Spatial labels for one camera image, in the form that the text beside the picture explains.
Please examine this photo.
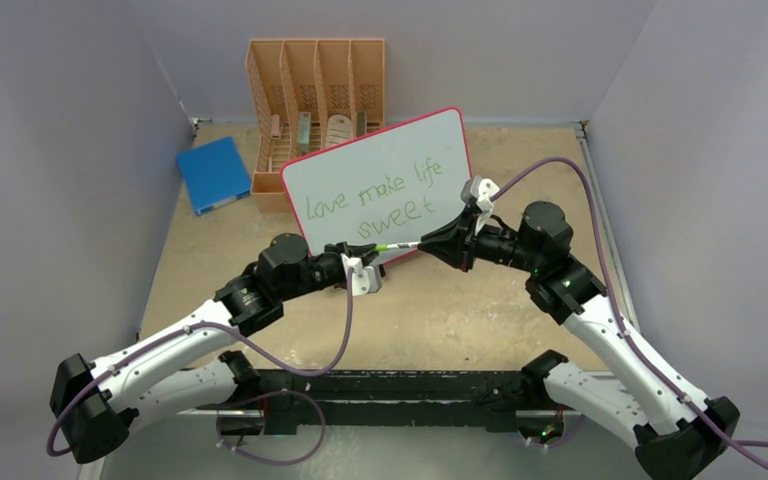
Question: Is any pink-framed whiteboard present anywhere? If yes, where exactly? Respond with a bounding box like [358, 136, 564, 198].
[280, 107, 473, 255]

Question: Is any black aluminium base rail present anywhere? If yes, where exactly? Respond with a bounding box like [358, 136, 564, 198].
[213, 370, 583, 444]

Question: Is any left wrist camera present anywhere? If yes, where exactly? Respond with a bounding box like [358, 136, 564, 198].
[341, 255, 382, 297]

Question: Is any green whiteboard marker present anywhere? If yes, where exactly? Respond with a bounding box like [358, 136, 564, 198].
[387, 242, 420, 251]

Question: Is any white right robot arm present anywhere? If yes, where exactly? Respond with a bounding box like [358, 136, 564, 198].
[418, 201, 740, 479]

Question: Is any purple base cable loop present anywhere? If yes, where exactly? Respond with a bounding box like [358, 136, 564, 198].
[214, 388, 327, 466]

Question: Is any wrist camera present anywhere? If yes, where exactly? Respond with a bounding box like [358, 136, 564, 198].
[341, 255, 382, 297]
[460, 175, 500, 234]

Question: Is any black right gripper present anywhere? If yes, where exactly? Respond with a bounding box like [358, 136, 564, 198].
[420, 204, 542, 273]

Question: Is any orange plastic file organizer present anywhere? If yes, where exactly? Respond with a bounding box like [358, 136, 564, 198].
[245, 38, 386, 209]

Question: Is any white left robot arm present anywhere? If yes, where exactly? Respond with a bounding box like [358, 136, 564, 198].
[46, 233, 382, 464]

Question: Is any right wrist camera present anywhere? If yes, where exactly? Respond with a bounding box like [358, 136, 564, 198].
[460, 175, 500, 234]

